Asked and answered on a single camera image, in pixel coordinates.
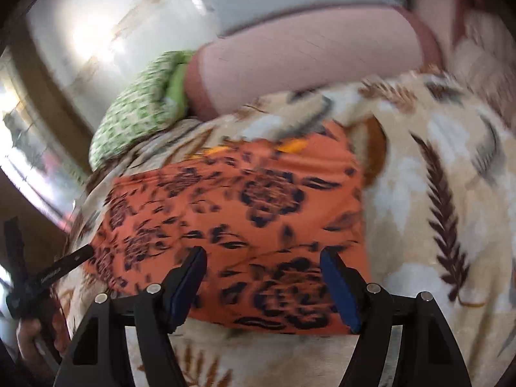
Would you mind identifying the orange black floral garment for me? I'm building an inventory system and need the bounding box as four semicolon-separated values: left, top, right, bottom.
86;122;369;335

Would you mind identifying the person's left hand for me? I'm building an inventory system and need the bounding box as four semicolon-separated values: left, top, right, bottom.
17;314;70;379

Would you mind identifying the beige leaf-pattern blanket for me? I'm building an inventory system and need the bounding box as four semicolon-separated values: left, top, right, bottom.
57;68;515;386

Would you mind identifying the green white patterned pillow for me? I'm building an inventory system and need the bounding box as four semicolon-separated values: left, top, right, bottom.
88;51;194;170

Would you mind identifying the striped beige quilt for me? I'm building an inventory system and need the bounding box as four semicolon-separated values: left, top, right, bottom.
412;0;515;131

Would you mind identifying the pink bolster cushion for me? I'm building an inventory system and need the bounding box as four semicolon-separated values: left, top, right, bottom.
184;5;442;121

